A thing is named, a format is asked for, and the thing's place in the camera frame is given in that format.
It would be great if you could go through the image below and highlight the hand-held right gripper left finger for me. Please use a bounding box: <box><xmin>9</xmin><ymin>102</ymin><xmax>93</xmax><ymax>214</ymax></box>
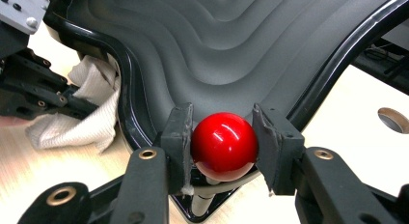
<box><xmin>110</xmin><ymin>102</ymin><xmax>194</xmax><ymax>224</ymax></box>

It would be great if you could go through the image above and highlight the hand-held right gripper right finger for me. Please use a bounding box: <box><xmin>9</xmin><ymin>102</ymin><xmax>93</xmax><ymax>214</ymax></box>
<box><xmin>252</xmin><ymin>102</ymin><xmax>400</xmax><ymax>224</ymax></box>

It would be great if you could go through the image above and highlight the grey cleaning cloth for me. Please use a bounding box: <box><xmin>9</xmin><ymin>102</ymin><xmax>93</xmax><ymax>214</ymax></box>
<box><xmin>24</xmin><ymin>54</ymin><xmax>122</xmax><ymax>154</ymax></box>

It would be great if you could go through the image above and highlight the red ball knob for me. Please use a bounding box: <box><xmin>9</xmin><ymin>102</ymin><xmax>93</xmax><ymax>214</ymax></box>
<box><xmin>190</xmin><ymin>112</ymin><xmax>259</xmax><ymax>182</ymax></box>

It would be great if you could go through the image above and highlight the black wavy tray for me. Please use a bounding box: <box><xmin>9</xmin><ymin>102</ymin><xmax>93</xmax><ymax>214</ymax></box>
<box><xmin>42</xmin><ymin>0</ymin><xmax>409</xmax><ymax>224</ymax></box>

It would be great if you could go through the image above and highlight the round grey table grommet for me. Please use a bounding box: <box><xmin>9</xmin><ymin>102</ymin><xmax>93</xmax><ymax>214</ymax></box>
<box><xmin>377</xmin><ymin>106</ymin><xmax>409</xmax><ymax>135</ymax></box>

